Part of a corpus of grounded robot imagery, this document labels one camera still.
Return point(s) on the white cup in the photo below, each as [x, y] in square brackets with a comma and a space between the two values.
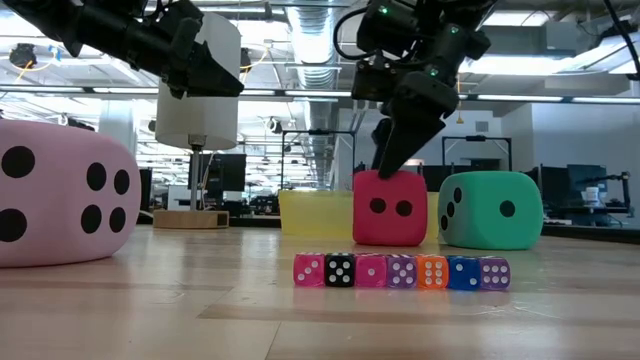
[592, 196]

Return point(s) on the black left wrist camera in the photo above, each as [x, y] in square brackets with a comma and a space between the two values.
[180, 12]

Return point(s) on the small dark desktop monitor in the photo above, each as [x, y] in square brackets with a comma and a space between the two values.
[587, 175]

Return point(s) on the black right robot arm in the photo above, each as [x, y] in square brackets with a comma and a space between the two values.
[435, 20]

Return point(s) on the small orange die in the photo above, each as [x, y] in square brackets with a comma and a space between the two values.
[432, 272]

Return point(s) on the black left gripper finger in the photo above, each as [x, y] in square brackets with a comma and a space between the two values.
[212, 80]

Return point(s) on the white cylindrical tube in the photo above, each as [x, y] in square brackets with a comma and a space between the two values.
[200, 125]

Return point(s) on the ceiling light strip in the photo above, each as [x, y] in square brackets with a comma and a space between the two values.
[520, 98]
[310, 93]

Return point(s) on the large pink foam die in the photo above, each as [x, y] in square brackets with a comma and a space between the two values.
[55, 200]

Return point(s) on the black ceiling camera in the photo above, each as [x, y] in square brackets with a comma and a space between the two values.
[22, 55]

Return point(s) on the large turquoise foam die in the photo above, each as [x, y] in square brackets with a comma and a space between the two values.
[490, 215]

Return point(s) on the large red foam die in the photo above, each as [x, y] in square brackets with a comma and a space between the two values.
[390, 220]

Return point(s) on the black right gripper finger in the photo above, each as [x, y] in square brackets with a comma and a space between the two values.
[407, 145]
[382, 142]

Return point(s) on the small blue die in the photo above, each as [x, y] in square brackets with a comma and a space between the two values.
[463, 273]

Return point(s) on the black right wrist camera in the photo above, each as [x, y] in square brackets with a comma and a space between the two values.
[372, 80]

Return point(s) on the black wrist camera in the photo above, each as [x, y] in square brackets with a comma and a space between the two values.
[180, 12]
[372, 80]

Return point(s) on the yellow translucent plastic bin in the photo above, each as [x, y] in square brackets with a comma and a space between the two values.
[310, 215]

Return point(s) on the black aluminium table frame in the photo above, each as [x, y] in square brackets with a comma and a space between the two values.
[590, 234]

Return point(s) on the small black die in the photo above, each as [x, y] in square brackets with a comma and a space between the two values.
[340, 270]

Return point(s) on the small pink translucent die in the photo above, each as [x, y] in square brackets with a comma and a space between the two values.
[309, 270]
[371, 271]

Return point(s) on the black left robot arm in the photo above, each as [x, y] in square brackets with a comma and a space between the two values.
[60, 20]

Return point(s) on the black monitor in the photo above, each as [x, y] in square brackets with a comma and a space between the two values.
[230, 172]

